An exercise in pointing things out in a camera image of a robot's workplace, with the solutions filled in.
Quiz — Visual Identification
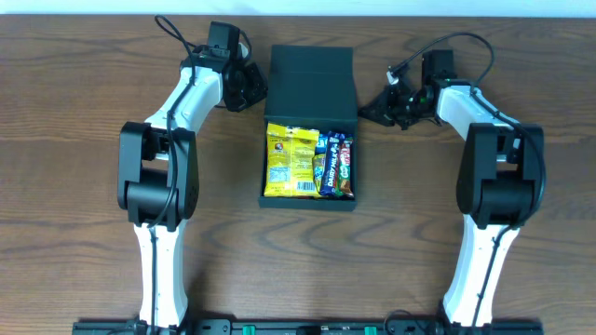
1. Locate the dark green box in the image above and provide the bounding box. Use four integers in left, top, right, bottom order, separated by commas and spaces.
259, 45, 358, 211

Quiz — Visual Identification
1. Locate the purple Dairy Milk bar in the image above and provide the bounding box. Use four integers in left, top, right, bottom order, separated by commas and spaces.
319, 132, 345, 196

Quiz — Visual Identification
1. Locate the red KitKat bar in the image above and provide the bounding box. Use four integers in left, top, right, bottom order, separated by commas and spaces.
336, 137, 354, 198

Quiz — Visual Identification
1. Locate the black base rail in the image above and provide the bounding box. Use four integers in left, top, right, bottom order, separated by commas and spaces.
72, 317, 545, 335

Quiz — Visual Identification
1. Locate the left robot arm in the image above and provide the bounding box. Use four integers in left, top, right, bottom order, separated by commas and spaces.
117, 42, 266, 334

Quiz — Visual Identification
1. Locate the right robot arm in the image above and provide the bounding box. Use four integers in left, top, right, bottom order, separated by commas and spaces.
359, 79, 547, 334

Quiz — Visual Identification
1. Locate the yellow Hacks candy bag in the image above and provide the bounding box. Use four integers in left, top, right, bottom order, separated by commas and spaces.
264, 123, 319, 197

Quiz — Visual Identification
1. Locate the blue Oreo cookie pack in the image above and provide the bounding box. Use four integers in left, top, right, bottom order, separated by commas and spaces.
315, 134, 328, 154

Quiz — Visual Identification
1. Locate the yellow Mentos roll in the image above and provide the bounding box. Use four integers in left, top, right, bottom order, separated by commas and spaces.
313, 154, 325, 193

